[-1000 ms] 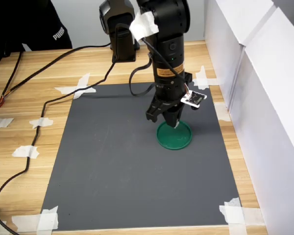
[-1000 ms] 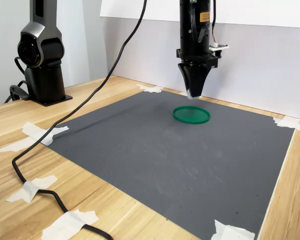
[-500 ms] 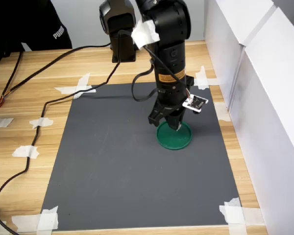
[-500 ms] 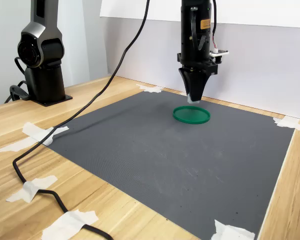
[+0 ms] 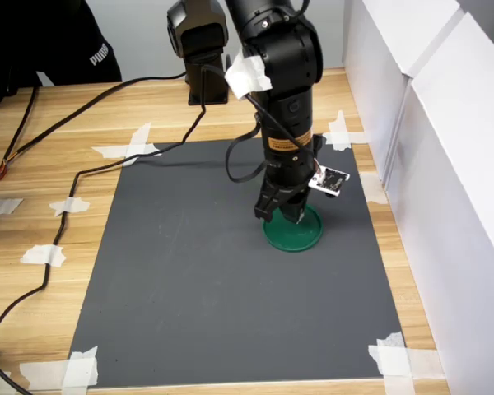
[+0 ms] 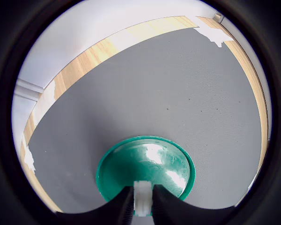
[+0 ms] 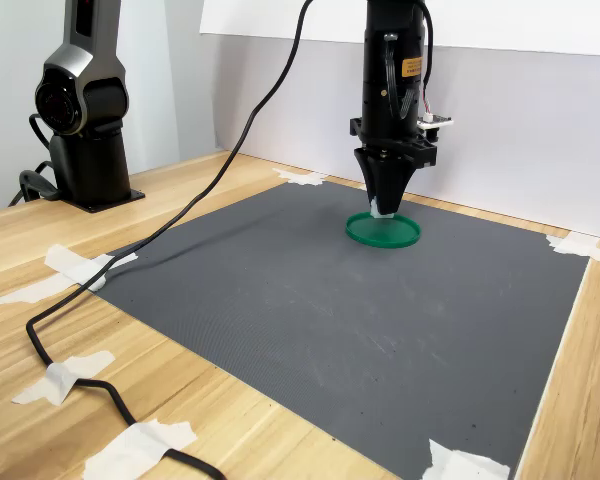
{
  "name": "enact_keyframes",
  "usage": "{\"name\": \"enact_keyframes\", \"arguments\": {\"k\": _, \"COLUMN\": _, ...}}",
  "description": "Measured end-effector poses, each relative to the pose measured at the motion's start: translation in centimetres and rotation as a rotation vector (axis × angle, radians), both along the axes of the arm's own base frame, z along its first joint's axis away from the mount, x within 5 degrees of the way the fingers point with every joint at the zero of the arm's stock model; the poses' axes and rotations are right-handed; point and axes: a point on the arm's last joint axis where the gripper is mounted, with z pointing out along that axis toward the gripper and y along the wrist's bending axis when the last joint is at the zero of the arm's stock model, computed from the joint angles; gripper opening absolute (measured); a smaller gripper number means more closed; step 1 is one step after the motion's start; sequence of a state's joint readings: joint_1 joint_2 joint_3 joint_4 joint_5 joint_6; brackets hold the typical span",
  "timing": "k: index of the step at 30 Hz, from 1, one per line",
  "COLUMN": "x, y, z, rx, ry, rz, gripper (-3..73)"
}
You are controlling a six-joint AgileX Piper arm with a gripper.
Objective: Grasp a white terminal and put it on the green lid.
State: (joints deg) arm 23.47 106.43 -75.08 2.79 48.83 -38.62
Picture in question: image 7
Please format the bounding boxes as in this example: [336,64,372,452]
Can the white camera circuit board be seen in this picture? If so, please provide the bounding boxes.
[417,113,454,144]

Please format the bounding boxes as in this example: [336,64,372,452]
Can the round green lid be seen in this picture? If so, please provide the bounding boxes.
[344,210,422,250]

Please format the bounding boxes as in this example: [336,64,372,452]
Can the black camera cable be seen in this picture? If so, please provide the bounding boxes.
[26,0,435,480]

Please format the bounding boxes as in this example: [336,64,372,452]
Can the black base power cable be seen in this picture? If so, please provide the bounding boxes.
[8,113,62,208]

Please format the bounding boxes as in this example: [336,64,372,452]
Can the small white plastic terminal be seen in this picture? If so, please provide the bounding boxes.
[368,196,397,220]

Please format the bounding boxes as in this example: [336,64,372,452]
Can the white partition panel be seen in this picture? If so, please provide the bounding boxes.
[409,0,600,242]
[199,0,369,192]

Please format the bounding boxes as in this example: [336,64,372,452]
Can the dark grey mat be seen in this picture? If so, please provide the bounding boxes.
[95,180,591,480]

